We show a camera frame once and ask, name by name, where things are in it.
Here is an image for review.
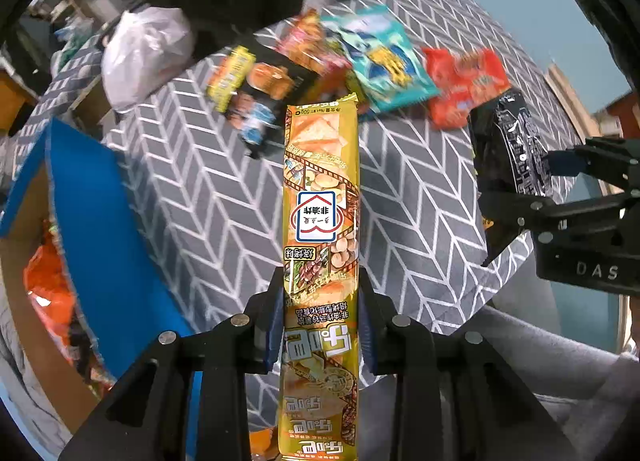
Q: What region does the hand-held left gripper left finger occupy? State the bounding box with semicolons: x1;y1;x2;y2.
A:
57;267;286;461

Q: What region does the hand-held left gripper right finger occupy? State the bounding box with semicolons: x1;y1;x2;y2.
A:
356;267;576;461

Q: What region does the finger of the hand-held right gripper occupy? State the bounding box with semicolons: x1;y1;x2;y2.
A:
480;191;627;244
546;137;640;192

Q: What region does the black silver snack packet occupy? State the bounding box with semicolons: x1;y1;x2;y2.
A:
466;90;557;268

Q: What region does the long yellow snack packet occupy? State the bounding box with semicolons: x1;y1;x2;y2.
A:
276;92;362;461

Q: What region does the red orange snack packet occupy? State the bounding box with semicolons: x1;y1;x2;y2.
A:
421;46;513;130

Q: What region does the blue cardboard box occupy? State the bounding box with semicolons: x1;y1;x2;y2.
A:
0;118;202;436

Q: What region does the teal snack packet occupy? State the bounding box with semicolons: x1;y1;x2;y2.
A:
319;5;442;115

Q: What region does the orange snack packet black top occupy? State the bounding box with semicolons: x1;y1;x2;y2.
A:
22;236;82;358

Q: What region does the black snack packet yellow label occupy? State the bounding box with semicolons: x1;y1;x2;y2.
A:
206;45;313;159

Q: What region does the red stick snack packet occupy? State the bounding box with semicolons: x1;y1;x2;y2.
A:
276;10;352;78

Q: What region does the person's leg in grey trousers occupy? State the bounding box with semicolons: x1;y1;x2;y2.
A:
477;305;640;461

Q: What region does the grey chevron tablecloth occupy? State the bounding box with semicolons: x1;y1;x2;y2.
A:
12;0;587;434

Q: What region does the white plastic bag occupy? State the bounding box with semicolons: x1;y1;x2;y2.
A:
101;8;197;113

